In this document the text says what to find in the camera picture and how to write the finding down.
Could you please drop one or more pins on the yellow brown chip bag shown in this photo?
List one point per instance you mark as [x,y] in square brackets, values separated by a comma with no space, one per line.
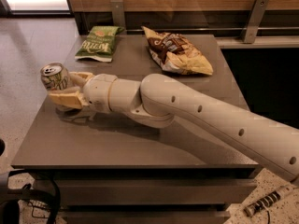
[174,53]

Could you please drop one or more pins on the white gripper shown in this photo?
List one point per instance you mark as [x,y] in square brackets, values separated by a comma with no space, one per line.
[97,92]

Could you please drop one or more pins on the metal bracket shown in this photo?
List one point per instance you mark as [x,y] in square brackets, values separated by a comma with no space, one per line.
[118,13]
[250,30]

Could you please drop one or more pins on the green chip bag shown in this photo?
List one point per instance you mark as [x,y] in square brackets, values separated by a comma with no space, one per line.
[99,44]

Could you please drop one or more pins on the crushed 7up soda can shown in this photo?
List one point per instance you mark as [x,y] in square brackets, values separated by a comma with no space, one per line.
[55,77]

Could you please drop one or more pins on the left metal bracket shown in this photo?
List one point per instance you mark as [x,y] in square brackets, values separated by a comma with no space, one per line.
[118,13]

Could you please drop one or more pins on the grey table with drawers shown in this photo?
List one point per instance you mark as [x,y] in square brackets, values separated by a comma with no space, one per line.
[112,170]

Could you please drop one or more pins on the right metal bracket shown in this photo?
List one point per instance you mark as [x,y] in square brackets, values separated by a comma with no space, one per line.
[250,30]

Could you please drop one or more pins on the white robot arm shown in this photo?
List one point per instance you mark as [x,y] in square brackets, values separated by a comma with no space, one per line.
[157,99]

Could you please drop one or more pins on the black chair base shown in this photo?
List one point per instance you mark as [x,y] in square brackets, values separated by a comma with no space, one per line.
[9,208]

